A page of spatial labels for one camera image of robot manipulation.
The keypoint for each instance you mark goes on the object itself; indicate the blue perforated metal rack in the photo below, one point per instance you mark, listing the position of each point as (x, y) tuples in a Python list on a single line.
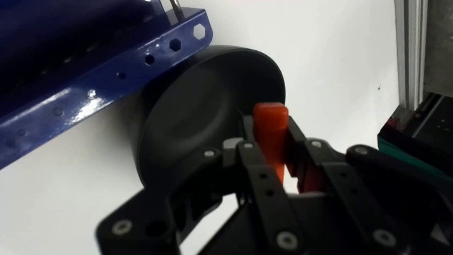
[(71, 57)]

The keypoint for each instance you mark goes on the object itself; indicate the aluminium profile rail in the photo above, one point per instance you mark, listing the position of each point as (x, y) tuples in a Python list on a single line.
[(411, 47)]

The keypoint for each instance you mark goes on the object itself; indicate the black box with green edge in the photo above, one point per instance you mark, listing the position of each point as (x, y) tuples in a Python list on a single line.
[(422, 134)]

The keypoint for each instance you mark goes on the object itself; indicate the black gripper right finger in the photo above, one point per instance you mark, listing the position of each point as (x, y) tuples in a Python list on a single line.
[(358, 188)]

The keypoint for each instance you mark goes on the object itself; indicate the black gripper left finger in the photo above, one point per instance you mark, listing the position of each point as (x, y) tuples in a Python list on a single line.
[(264, 188)]

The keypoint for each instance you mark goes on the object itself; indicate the black bowl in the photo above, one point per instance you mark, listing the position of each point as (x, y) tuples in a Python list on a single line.
[(198, 117)]

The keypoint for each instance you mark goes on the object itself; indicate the thin metal rod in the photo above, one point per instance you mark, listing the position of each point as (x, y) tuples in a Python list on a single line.
[(174, 8)]

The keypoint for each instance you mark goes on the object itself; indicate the orange block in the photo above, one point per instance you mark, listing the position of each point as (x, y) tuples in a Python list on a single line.
[(271, 129)]

